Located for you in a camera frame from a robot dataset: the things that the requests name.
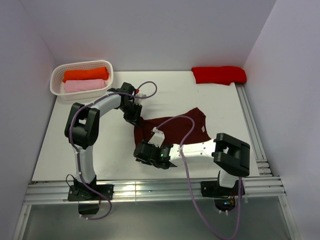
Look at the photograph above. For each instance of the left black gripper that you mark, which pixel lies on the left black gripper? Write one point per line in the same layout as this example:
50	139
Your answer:
135	118

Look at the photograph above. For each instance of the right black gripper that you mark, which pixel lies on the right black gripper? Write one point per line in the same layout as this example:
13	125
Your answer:
143	161

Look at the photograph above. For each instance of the dark red t-shirt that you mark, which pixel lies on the dark red t-shirt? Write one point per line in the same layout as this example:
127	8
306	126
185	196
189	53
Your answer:
175	129

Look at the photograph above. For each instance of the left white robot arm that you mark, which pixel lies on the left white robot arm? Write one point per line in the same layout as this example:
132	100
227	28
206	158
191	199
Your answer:
82	131

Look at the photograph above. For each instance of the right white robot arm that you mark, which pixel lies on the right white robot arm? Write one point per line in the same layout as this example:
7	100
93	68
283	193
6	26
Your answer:
230	154

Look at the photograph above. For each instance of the orange rolled t-shirt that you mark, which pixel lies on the orange rolled t-shirt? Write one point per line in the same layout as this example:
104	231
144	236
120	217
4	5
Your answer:
86	74

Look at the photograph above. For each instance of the pink rolled t-shirt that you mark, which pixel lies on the pink rolled t-shirt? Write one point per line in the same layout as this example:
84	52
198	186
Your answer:
75	86

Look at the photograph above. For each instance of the white plastic basket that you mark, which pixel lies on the white plastic basket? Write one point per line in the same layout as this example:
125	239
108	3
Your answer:
56	84

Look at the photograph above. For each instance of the bright red folded t-shirt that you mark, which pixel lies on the bright red folded t-shirt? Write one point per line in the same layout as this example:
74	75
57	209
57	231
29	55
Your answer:
222	75

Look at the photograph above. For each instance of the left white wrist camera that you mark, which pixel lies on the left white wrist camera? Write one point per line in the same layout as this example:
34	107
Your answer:
139	97

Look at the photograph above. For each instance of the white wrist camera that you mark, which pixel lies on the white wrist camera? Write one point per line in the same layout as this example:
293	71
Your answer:
157	138
139	97

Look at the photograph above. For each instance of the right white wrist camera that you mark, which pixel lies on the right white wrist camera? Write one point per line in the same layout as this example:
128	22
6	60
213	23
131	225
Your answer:
157	138

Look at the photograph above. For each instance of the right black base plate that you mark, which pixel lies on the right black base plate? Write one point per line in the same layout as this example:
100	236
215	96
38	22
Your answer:
212	189

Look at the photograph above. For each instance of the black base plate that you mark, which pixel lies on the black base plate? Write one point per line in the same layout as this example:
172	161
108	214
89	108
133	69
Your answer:
82	193
212	189

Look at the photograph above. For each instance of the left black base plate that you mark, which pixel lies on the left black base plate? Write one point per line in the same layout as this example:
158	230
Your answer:
82	193

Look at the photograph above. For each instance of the aluminium front rail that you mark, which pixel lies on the aluminium front rail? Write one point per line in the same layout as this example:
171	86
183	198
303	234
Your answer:
56	192

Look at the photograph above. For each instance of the aluminium side rail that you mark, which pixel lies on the aluminium side rail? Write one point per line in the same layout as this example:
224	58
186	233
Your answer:
256	143

